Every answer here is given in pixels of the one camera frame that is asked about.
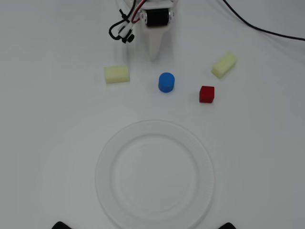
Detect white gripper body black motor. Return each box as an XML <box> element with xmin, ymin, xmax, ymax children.
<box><xmin>140</xmin><ymin>0</ymin><xmax>175</xmax><ymax>29</ymax></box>

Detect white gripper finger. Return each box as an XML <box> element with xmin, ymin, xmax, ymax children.
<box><xmin>139</xmin><ymin>9</ymin><xmax>148</xmax><ymax>25</ymax></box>
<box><xmin>144</xmin><ymin>25</ymin><xmax>171</xmax><ymax>62</ymax></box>

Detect blue foam cylinder block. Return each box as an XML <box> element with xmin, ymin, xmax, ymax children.
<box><xmin>158</xmin><ymin>73</ymin><xmax>175</xmax><ymax>93</ymax></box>

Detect pale yellow foam block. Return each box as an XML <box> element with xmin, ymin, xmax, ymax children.
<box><xmin>104</xmin><ymin>66</ymin><xmax>131</xmax><ymax>84</ymax></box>
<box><xmin>211</xmin><ymin>52</ymin><xmax>238</xmax><ymax>79</ymax></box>

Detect red foam cube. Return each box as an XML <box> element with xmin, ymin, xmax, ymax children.
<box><xmin>199</xmin><ymin>85</ymin><xmax>215</xmax><ymax>104</ymax></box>

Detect black stand foot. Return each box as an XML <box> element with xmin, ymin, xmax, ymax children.
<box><xmin>51</xmin><ymin>221</ymin><xmax>72</xmax><ymax>229</ymax></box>
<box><xmin>218</xmin><ymin>222</ymin><xmax>240</xmax><ymax>229</ymax></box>

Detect red white motor wires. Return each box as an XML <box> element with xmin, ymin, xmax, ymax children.
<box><xmin>130</xmin><ymin>0</ymin><xmax>147</xmax><ymax>24</ymax></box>

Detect small black white wrist camera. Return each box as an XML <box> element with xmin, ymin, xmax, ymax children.
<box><xmin>116</xmin><ymin>20</ymin><xmax>135</xmax><ymax>44</ymax></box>

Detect thin black table cable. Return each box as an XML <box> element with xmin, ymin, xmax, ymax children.
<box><xmin>222</xmin><ymin>0</ymin><xmax>305</xmax><ymax>41</ymax></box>

